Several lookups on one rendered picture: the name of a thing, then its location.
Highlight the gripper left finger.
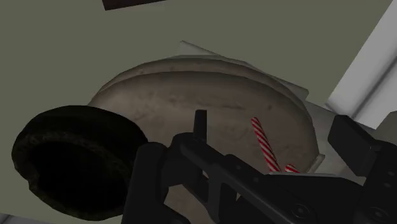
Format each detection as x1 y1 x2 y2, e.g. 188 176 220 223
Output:
122 109 317 224

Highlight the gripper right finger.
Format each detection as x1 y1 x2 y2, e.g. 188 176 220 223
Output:
328 115 397 224

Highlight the red white striped candy cane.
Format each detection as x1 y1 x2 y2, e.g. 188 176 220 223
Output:
250 116 300 174

